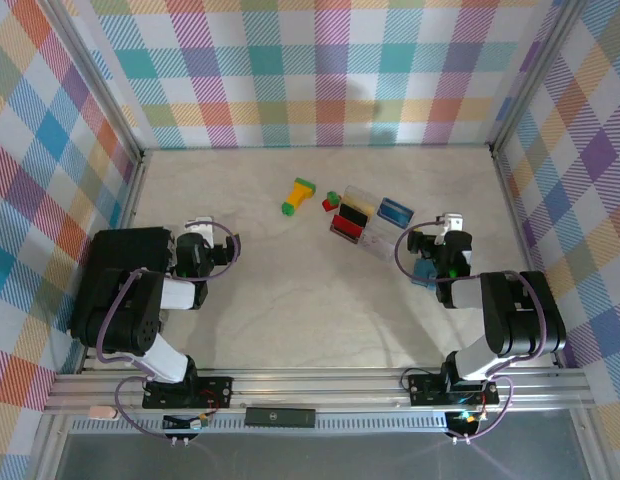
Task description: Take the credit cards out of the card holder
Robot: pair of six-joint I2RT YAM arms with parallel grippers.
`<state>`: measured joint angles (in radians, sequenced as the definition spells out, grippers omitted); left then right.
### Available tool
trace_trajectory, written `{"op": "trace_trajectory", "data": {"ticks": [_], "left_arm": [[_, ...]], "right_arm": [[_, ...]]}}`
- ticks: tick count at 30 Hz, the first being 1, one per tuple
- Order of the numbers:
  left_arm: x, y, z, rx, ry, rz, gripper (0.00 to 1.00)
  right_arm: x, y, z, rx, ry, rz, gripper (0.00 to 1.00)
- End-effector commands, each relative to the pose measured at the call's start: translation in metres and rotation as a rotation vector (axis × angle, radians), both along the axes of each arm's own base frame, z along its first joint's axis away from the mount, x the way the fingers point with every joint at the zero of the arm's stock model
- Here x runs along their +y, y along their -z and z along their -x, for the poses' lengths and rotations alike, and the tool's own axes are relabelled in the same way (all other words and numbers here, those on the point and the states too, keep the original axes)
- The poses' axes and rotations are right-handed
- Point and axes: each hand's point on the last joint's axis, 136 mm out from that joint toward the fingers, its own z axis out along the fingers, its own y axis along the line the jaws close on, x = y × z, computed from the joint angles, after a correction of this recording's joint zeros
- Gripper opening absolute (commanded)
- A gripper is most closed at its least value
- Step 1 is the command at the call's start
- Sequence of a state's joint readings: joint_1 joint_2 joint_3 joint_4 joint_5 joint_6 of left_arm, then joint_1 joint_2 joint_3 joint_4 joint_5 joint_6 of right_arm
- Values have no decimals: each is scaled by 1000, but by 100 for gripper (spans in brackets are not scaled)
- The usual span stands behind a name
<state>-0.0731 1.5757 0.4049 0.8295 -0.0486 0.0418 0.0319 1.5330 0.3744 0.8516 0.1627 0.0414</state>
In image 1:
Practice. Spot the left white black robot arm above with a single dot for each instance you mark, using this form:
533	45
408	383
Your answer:
170	295

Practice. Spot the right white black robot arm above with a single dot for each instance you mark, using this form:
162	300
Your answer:
520	310

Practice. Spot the blue credit card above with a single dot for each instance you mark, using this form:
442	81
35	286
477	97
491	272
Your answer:
396	210

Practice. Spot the clear plastic card stand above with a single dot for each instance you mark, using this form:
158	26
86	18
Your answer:
380	242

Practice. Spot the clear case with yellow card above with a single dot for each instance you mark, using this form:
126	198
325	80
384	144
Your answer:
362	205

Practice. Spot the red credit card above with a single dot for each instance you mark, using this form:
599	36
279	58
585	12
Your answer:
346	227

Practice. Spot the yellow green toy block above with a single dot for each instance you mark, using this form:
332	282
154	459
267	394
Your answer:
297	195

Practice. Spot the red green toy block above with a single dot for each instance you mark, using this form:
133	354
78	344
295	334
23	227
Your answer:
331	202

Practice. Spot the right small connector board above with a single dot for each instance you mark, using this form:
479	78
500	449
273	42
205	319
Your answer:
467	419

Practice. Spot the small connector board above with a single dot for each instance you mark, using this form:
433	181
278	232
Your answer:
467	419
197	424

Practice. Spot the left small connector board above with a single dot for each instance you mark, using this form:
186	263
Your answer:
197	424

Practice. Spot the pink tag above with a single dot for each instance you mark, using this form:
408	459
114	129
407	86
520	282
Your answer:
102	412

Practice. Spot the black bar device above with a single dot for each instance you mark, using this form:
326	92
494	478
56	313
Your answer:
280	417

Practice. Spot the grey metal panel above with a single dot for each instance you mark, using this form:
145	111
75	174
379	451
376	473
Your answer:
315	457

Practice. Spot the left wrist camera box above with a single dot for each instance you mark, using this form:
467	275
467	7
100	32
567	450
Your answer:
200	227

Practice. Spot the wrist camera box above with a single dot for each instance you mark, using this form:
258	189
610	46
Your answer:
200	227
452	222

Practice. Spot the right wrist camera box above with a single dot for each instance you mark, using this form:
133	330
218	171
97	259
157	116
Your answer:
452	222

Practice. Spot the right aluminium floor rail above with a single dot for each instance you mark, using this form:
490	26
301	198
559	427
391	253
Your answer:
516	220

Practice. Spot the aluminium floor rail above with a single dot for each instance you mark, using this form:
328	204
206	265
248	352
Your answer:
132	200
516	220

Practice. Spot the left aluminium floor rail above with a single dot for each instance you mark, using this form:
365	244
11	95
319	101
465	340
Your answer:
132	200

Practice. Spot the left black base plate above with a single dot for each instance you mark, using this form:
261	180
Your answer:
215	387

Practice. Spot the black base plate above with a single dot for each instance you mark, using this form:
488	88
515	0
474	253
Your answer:
215	387
425	392

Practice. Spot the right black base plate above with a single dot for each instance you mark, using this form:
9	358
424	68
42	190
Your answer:
425	392

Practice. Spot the aluminium front rail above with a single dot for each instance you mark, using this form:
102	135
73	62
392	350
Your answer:
320	387

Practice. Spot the left aluminium corner post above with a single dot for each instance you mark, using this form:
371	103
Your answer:
98	82

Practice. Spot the aluminium corner post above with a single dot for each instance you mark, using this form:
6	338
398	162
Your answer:
98	82
532	75

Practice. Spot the right aluminium corner post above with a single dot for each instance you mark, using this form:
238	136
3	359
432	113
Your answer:
532	75

